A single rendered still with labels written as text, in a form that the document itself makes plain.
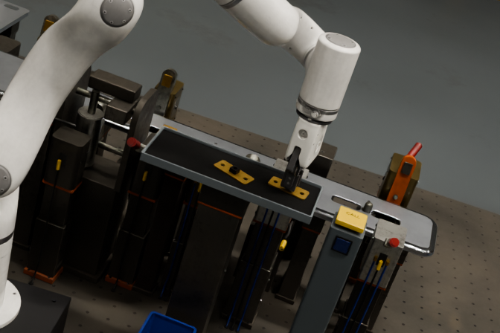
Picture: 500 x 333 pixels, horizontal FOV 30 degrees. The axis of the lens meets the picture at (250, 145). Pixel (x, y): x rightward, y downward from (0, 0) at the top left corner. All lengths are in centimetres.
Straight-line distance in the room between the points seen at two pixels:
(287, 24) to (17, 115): 51
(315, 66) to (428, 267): 113
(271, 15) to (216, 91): 329
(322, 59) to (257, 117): 306
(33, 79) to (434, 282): 144
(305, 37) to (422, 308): 100
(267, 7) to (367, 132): 343
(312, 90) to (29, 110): 53
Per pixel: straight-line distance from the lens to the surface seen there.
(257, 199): 186
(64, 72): 167
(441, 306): 263
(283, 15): 170
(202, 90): 493
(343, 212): 192
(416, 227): 231
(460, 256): 289
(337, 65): 176
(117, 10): 156
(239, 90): 505
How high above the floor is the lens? 211
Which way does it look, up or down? 28 degrees down
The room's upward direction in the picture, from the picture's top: 18 degrees clockwise
